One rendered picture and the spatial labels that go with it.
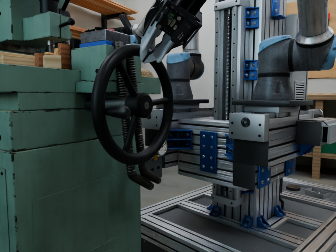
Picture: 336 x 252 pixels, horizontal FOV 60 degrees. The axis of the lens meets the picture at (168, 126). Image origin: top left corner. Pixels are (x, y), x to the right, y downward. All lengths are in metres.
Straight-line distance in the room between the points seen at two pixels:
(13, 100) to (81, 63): 0.20
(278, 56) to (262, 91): 0.14
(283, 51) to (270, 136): 0.31
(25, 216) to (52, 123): 0.22
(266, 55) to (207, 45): 3.11
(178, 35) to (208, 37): 3.73
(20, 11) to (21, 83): 0.37
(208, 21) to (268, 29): 2.88
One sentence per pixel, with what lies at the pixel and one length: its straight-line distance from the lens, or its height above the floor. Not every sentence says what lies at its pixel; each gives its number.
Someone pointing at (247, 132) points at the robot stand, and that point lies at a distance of 1.02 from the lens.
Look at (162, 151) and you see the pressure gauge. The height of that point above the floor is 0.64.
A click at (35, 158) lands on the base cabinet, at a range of 0.75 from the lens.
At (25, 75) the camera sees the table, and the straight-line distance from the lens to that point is 0.73.
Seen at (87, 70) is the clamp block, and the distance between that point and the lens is 0.80.
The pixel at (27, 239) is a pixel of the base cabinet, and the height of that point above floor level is 0.50.
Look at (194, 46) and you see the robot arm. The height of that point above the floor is 1.09.
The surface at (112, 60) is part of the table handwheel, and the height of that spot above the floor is 0.91.
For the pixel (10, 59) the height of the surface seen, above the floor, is 0.93.
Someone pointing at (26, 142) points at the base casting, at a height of 0.73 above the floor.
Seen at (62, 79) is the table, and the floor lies 0.87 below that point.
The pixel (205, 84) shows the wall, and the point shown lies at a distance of 4.18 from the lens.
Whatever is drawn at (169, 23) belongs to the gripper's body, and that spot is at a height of 0.96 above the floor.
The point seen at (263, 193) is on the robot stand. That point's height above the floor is 0.37.
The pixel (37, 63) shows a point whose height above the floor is 0.92.
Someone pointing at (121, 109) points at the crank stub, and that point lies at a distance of 0.58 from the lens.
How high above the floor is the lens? 0.83
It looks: 6 degrees down
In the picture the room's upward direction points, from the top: straight up
